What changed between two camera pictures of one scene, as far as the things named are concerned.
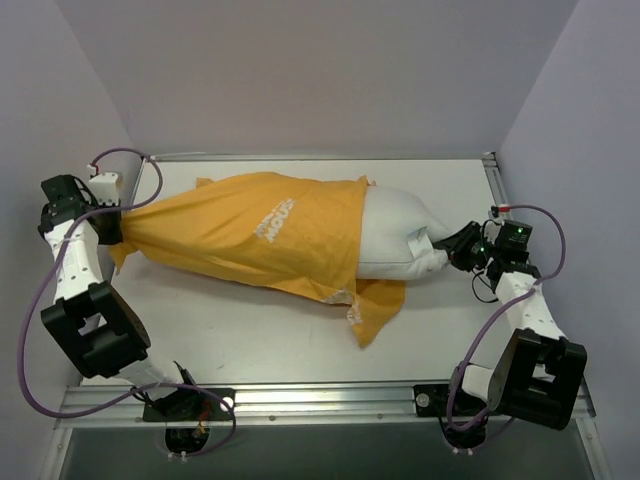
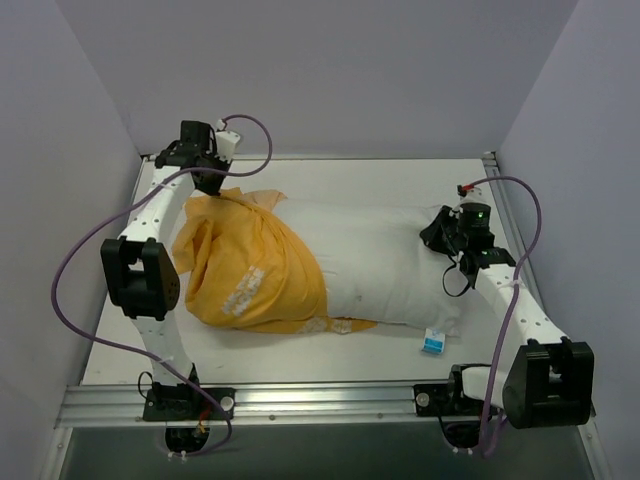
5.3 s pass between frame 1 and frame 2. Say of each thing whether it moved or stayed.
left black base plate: stayed
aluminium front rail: stayed
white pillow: moved
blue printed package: moved
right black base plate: stayed
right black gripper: moved
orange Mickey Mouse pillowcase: moved
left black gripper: moved
